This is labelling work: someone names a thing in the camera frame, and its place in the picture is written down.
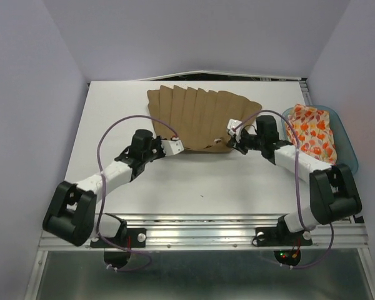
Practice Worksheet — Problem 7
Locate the orange floral skirt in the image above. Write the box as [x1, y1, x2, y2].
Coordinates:
[286, 104, 338, 164]

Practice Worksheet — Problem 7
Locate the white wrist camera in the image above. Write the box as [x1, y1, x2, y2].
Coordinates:
[161, 139, 184, 156]
[227, 119, 243, 142]

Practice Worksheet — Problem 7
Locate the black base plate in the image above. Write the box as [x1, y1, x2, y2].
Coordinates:
[89, 227, 152, 273]
[252, 226, 313, 267]

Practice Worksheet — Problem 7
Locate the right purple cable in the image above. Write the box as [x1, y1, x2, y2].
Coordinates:
[234, 109, 334, 269]

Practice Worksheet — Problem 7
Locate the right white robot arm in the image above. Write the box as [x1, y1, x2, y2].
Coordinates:
[227, 115, 363, 244]

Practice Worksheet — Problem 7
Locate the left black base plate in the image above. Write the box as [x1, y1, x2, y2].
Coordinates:
[89, 227, 152, 273]

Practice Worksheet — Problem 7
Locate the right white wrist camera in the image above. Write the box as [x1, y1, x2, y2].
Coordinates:
[227, 119, 243, 142]

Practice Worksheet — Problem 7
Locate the aluminium rail frame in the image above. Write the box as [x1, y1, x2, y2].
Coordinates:
[25, 214, 375, 299]

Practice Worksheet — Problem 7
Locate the blue plastic basket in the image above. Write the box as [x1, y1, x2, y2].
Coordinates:
[282, 106, 359, 174]

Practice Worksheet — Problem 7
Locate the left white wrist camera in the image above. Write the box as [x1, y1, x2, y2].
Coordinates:
[161, 139, 184, 156]

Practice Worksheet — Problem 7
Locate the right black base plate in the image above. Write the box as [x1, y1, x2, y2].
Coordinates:
[252, 226, 313, 267]

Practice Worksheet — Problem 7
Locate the brown pleated skirt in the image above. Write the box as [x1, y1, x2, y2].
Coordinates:
[147, 85, 262, 153]

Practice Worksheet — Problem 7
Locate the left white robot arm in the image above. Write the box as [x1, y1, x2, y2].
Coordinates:
[42, 129, 168, 246]

